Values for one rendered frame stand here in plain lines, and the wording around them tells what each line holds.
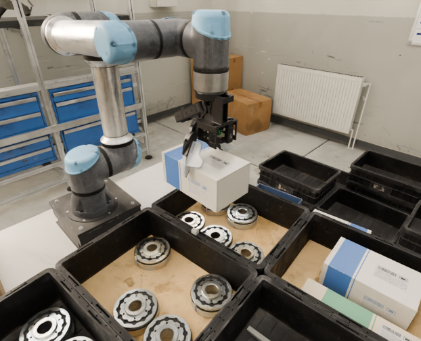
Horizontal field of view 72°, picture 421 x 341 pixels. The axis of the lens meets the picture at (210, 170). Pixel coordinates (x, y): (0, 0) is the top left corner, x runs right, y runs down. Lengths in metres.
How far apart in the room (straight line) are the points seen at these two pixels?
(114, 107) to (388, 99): 2.93
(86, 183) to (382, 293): 0.90
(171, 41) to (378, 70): 2.99
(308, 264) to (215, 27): 0.66
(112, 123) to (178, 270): 0.54
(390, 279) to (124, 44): 0.76
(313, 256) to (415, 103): 2.70
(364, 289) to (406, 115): 2.83
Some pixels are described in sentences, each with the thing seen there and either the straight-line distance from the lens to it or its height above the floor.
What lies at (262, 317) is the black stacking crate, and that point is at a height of 0.83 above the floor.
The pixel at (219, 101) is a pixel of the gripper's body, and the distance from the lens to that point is 0.62.
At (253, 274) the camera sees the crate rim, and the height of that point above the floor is 0.93.
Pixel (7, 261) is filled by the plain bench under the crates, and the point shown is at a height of 0.70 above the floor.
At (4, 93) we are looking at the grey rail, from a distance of 2.49.
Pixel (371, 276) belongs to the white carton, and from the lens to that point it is 0.82.
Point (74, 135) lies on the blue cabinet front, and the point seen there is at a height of 0.48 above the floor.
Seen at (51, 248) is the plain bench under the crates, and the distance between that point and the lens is 1.23.
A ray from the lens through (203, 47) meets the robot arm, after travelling 0.61.
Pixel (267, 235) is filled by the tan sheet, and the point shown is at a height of 0.83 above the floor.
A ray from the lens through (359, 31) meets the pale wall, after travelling 3.53.
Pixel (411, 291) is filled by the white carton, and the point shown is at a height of 0.92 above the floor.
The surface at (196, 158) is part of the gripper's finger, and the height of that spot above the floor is 1.16.
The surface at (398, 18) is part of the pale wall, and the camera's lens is 3.43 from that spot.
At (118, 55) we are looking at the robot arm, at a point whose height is 1.39.
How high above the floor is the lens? 1.48
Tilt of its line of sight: 31 degrees down
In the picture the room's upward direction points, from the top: straight up
